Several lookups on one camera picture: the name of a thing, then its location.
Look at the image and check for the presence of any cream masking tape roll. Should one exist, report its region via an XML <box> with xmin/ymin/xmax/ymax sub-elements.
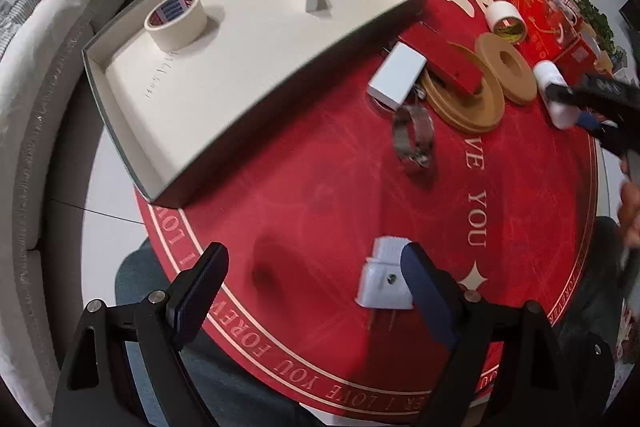
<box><xmin>143</xmin><ymin>0</ymin><xmax>208</xmax><ymax>52</ymax></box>

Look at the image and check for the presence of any small wooden disc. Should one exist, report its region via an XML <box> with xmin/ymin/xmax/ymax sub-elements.
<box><xmin>475</xmin><ymin>32</ymin><xmax>538</xmax><ymax>105</ymax></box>

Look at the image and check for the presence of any white double-sided tape roll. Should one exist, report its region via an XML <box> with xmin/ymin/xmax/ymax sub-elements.
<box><xmin>485</xmin><ymin>0</ymin><xmax>527</xmax><ymax>44</ymax></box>

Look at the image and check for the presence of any red gift box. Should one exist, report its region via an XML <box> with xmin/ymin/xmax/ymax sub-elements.
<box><xmin>504</xmin><ymin>0</ymin><xmax>600</xmax><ymax>86</ymax></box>

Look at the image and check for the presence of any metal hose clamp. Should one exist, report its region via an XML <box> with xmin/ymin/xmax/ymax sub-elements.
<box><xmin>392</xmin><ymin>105</ymin><xmax>435</xmax><ymax>169</ymax></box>

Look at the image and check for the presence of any red flip case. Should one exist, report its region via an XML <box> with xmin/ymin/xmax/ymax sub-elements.
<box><xmin>398</xmin><ymin>23</ymin><xmax>483</xmax><ymax>98</ymax></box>

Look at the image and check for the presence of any white pill bottle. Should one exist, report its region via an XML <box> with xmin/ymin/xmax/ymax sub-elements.
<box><xmin>531</xmin><ymin>59</ymin><xmax>582</xmax><ymax>130</ymax></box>

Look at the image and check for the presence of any white plug adapter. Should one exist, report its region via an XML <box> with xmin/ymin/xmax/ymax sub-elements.
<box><xmin>356</xmin><ymin>236</ymin><xmax>413</xmax><ymax>311</ymax></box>

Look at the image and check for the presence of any red round tablecloth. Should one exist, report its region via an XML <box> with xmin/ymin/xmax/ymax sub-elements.
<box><xmin>140</xmin><ymin>40</ymin><xmax>598</xmax><ymax>424</ymax></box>

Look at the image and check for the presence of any grey white shallow tray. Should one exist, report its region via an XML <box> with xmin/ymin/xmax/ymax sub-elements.
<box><xmin>84</xmin><ymin>0</ymin><xmax>426</xmax><ymax>208</ymax></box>

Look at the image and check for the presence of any grey covered sofa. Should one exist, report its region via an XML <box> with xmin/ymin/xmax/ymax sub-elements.
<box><xmin>1</xmin><ymin>0</ymin><xmax>125</xmax><ymax>426</ymax></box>

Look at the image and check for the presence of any blue jeans leg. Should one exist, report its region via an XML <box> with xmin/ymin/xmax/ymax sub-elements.
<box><xmin>115</xmin><ymin>241</ymin><xmax>322</xmax><ymax>426</ymax></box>

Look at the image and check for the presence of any white rectangular box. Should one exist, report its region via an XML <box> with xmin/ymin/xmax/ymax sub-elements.
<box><xmin>367</xmin><ymin>42</ymin><xmax>427</xmax><ymax>110</ymax></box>

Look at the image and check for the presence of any person right hand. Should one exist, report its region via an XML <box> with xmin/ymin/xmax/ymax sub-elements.
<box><xmin>617</xmin><ymin>179</ymin><xmax>640</xmax><ymax>248</ymax></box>

